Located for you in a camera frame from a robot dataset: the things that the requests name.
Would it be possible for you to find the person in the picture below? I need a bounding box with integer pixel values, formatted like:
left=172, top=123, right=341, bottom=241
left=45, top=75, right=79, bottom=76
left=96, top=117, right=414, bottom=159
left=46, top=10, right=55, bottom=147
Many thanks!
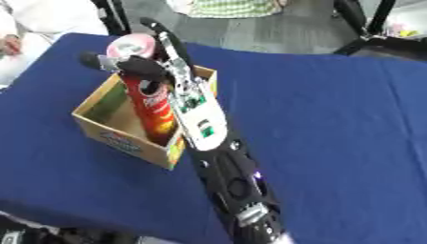
left=0, top=0, right=111, bottom=88
left=165, top=0, right=291, bottom=19

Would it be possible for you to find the person's hand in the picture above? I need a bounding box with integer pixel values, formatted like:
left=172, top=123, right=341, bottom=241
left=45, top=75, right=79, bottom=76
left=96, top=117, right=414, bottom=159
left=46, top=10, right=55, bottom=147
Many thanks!
left=0, top=33, right=24, bottom=57

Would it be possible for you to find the black tripod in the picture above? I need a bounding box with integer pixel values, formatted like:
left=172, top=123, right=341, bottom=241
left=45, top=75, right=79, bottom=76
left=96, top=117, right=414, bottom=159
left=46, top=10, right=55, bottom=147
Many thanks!
left=90, top=0, right=133, bottom=36
left=332, top=0, right=427, bottom=61

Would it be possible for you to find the tan cardboard box, green inside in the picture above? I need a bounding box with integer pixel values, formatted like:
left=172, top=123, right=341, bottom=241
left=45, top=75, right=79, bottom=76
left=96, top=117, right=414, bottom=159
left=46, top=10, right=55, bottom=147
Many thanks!
left=70, top=64, right=220, bottom=172

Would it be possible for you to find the red chips can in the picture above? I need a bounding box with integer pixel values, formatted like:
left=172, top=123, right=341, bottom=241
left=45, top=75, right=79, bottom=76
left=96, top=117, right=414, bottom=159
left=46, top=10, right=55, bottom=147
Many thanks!
left=105, top=32, right=182, bottom=147

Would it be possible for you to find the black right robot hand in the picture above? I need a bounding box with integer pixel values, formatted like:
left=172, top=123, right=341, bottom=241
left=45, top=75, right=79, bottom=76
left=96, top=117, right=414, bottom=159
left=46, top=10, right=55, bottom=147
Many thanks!
left=76, top=16, right=197, bottom=93

